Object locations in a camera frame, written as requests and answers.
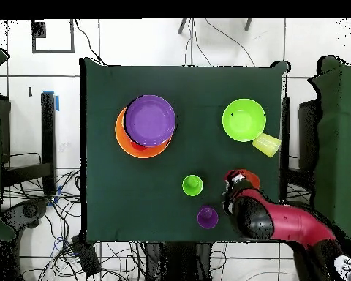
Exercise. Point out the orange-red bowl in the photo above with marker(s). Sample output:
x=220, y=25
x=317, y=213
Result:
x=254, y=179

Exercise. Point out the yellow tapered cup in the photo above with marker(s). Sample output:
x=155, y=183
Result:
x=267, y=145

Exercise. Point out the green bowl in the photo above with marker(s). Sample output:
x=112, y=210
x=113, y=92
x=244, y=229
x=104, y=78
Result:
x=244, y=121

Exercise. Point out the purple bowl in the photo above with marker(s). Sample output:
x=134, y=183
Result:
x=150, y=120

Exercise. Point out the orange-red cup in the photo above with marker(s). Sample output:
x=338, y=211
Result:
x=138, y=146

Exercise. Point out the large yellow-orange bowl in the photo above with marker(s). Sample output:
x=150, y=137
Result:
x=121, y=137

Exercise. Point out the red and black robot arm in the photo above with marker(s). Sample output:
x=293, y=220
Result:
x=295, y=222

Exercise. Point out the green stepped cup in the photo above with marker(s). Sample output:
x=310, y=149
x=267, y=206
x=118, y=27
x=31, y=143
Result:
x=192, y=185

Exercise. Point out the purple cup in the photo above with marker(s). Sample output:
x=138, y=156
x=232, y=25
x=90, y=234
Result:
x=207, y=217

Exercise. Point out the black box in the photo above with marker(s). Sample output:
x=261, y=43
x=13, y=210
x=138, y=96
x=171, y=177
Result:
x=308, y=131

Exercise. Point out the dark green tablecloth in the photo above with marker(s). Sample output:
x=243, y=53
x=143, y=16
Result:
x=120, y=190

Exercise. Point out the grey tripod leg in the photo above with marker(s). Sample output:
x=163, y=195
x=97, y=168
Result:
x=248, y=25
x=182, y=27

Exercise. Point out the black power strip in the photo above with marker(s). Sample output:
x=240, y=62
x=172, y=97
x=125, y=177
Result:
x=86, y=257

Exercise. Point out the blue tape strip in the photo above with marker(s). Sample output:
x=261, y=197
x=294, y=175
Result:
x=57, y=104

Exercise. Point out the black stand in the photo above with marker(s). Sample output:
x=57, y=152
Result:
x=48, y=131

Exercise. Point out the dark office chair base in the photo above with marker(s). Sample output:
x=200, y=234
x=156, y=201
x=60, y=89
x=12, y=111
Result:
x=29, y=210

